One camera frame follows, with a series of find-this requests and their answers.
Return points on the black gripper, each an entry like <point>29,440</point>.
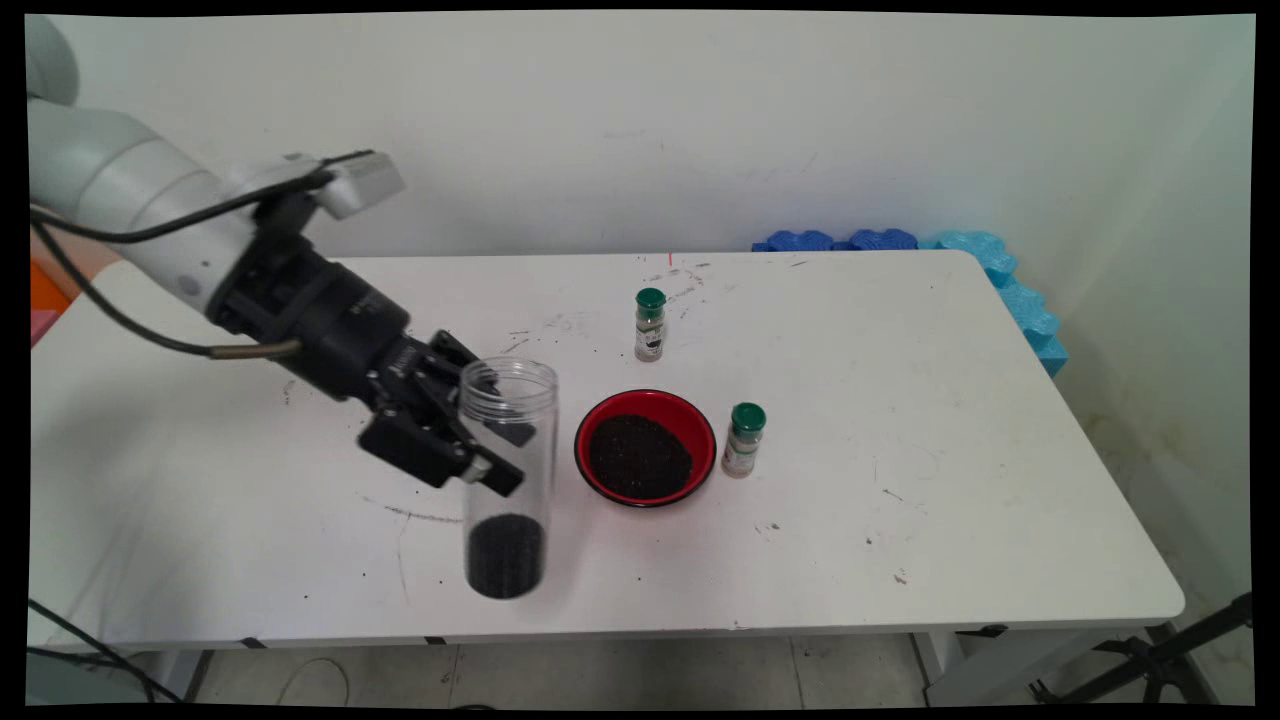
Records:
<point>330,320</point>

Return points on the black tripod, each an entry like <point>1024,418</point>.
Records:
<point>1160,660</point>

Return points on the pink block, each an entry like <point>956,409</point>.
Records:
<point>42,325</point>

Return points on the green cap spice bottle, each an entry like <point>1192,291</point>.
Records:
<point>650,330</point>
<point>742,450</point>

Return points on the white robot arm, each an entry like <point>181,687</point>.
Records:
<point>120,170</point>

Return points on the clear plastic jar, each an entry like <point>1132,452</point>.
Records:
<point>510,490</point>

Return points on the orange block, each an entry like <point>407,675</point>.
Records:
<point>45,290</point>

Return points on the dark blue foam mat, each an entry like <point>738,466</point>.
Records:
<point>882,239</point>
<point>798,241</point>

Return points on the red bowl black rim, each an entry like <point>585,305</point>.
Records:
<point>700,440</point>

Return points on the white table leg frame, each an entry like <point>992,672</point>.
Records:
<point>1000,665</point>

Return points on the black grains pile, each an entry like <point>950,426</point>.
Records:
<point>505,555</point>
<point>640,458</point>

